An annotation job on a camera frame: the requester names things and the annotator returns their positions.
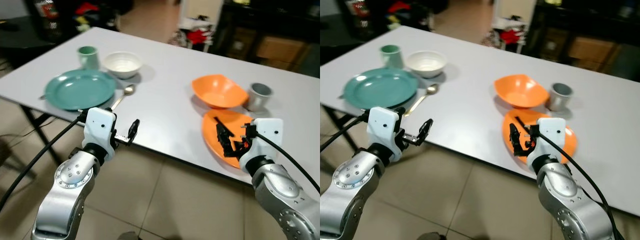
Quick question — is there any brown cardboard box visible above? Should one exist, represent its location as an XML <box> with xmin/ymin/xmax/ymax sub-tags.
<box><xmin>256</xmin><ymin>36</ymin><xmax>307</xmax><ymax>65</ymax></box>
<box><xmin>567</xmin><ymin>36</ymin><xmax>618</xmax><ymax>65</ymax></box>

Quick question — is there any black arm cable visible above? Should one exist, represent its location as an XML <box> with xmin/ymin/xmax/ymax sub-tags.
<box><xmin>243</xmin><ymin>122</ymin><xmax>321</xmax><ymax>195</ymax></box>
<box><xmin>531</xmin><ymin>123</ymin><xmax>626</xmax><ymax>240</ymax></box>
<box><xmin>320</xmin><ymin>111</ymin><xmax>372</xmax><ymax>153</ymax></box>
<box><xmin>0</xmin><ymin>112</ymin><xmax>89</xmax><ymax>213</ymax></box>

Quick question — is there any green round plate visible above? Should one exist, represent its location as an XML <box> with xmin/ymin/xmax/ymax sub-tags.
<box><xmin>44</xmin><ymin>69</ymin><xmax>118</xmax><ymax>112</ymax></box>
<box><xmin>343</xmin><ymin>68</ymin><xmax>419</xmax><ymax>111</ymax></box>

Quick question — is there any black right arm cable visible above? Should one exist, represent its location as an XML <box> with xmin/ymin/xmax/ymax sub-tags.
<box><xmin>243</xmin><ymin>122</ymin><xmax>321</xmax><ymax>195</ymax></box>
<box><xmin>531</xmin><ymin>123</ymin><xmax>626</xmax><ymax>240</ymax></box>

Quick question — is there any orange plastic bowl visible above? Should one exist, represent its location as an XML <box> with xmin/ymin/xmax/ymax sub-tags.
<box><xmin>191</xmin><ymin>74</ymin><xmax>250</xmax><ymax>110</ymax></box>
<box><xmin>493</xmin><ymin>74</ymin><xmax>550</xmax><ymax>110</ymax></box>

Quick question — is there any red cloth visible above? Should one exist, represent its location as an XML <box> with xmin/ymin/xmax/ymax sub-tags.
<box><xmin>186</xmin><ymin>27</ymin><xmax>215</xmax><ymax>47</ymax></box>
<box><xmin>499</xmin><ymin>27</ymin><xmax>526</xmax><ymax>47</ymax></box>

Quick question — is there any grey ceramic cup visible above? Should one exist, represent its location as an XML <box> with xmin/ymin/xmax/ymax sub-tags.
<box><xmin>246</xmin><ymin>82</ymin><xmax>274</xmax><ymax>113</ymax></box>
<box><xmin>548</xmin><ymin>82</ymin><xmax>574</xmax><ymax>112</ymax></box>

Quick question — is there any white ribbed bowl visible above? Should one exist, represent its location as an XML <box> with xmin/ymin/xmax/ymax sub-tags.
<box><xmin>405</xmin><ymin>50</ymin><xmax>448</xmax><ymax>79</ymax></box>
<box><xmin>103</xmin><ymin>51</ymin><xmax>144</xmax><ymax>80</ymax></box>

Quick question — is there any black metal table leg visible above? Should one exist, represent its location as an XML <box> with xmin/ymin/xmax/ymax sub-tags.
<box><xmin>20</xmin><ymin>104</ymin><xmax>68</xmax><ymax>166</ymax></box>
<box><xmin>327</xmin><ymin>104</ymin><xmax>352</xmax><ymax>148</ymax></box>

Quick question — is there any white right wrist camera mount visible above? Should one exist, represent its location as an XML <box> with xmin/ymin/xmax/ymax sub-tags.
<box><xmin>238</xmin><ymin>118</ymin><xmax>284</xmax><ymax>174</ymax></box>
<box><xmin>527</xmin><ymin>117</ymin><xmax>567</xmax><ymax>174</ymax></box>

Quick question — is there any white rack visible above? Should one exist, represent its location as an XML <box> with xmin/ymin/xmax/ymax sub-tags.
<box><xmin>489</xmin><ymin>0</ymin><xmax>537</xmax><ymax>53</ymax></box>
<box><xmin>176</xmin><ymin>0</ymin><xmax>225</xmax><ymax>52</ymax></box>

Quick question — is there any orange oval plate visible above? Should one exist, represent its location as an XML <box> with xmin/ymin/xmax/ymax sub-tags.
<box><xmin>502</xmin><ymin>108</ymin><xmax>578</xmax><ymax>165</ymax></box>
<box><xmin>201</xmin><ymin>108</ymin><xmax>262</xmax><ymax>170</ymax></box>

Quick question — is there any dark side table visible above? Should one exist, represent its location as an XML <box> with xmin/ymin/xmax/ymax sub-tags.
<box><xmin>320</xmin><ymin>15</ymin><xmax>381</xmax><ymax>65</ymax></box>
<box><xmin>0</xmin><ymin>15</ymin><xmax>81</xmax><ymax>68</ymax></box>

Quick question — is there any black storage cabinet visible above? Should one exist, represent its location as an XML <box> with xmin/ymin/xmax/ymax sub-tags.
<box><xmin>209</xmin><ymin>0</ymin><xmax>321</xmax><ymax>78</ymax></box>
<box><xmin>525</xmin><ymin>0</ymin><xmax>640</xmax><ymax>81</ymax></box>

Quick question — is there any green ceramic cup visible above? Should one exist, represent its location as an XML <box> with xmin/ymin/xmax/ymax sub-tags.
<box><xmin>77</xmin><ymin>45</ymin><xmax>99</xmax><ymax>70</ymax></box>
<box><xmin>380</xmin><ymin>44</ymin><xmax>404</xmax><ymax>69</ymax></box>

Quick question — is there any silver metal spoon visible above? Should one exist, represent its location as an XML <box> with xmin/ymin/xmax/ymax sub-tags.
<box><xmin>110</xmin><ymin>84</ymin><xmax>137</xmax><ymax>112</ymax></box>
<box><xmin>404</xmin><ymin>83</ymin><xmax>441</xmax><ymax>117</ymax></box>

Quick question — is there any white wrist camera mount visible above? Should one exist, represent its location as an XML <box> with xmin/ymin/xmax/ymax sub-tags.
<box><xmin>366</xmin><ymin>106</ymin><xmax>403</xmax><ymax>150</ymax></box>
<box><xmin>527</xmin><ymin>117</ymin><xmax>567</xmax><ymax>174</ymax></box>
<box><xmin>82</xmin><ymin>107</ymin><xmax>119</xmax><ymax>150</ymax></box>
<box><xmin>238</xmin><ymin>118</ymin><xmax>284</xmax><ymax>174</ymax></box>

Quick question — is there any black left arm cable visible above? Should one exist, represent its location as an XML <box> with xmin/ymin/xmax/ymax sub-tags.
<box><xmin>0</xmin><ymin>112</ymin><xmax>89</xmax><ymax>213</ymax></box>
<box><xmin>320</xmin><ymin>111</ymin><xmax>372</xmax><ymax>153</ymax></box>

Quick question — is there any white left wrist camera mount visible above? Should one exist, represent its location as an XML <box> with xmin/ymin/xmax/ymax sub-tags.
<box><xmin>82</xmin><ymin>107</ymin><xmax>119</xmax><ymax>150</ymax></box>
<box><xmin>366</xmin><ymin>106</ymin><xmax>403</xmax><ymax>150</ymax></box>

